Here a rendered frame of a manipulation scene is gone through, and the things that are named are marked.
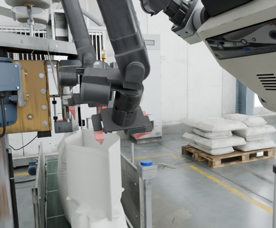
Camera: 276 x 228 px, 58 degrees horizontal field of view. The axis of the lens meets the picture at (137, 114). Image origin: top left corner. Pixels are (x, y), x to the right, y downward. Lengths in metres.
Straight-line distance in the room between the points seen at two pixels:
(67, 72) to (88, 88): 0.40
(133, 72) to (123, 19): 0.09
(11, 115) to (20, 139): 2.98
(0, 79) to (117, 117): 0.49
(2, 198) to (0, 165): 0.16
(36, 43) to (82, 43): 0.25
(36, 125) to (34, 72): 0.23
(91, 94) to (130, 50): 0.12
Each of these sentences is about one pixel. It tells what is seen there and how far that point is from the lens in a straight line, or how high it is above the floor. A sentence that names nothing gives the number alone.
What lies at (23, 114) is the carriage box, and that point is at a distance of 1.19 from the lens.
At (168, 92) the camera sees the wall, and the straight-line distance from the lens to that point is 5.82.
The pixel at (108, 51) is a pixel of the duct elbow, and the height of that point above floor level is 1.77.
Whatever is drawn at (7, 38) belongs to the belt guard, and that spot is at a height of 1.39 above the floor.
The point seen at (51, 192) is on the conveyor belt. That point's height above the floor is 0.38.
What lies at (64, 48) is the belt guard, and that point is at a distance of 1.16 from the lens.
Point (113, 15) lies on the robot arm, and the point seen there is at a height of 1.34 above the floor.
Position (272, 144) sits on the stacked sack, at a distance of 4.38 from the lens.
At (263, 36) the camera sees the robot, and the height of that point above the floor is 1.33.
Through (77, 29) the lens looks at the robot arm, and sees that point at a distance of 0.89.
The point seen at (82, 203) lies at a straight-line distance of 0.88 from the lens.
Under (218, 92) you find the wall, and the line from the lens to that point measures 6.57.
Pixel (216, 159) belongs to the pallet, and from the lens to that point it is 3.72.
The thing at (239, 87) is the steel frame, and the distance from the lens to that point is 6.95.
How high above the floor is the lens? 1.23
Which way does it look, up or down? 7 degrees down
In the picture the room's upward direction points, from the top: 2 degrees counter-clockwise
